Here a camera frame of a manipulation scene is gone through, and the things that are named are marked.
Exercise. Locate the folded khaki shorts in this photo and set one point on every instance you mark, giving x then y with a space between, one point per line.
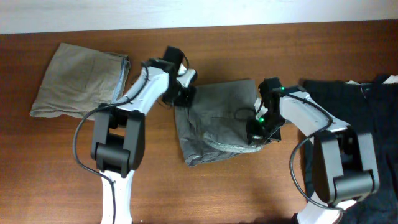
78 80

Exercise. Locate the grey shorts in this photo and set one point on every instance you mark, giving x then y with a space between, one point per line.
214 127

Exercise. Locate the dark navy garment pile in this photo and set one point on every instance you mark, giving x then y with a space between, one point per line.
371 107

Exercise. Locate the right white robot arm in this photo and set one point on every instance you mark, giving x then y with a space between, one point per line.
344 162

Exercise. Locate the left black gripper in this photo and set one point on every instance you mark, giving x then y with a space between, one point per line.
184 100

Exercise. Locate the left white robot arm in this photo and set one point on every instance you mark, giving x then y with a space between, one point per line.
118 143

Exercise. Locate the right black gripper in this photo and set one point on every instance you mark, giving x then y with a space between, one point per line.
266 135

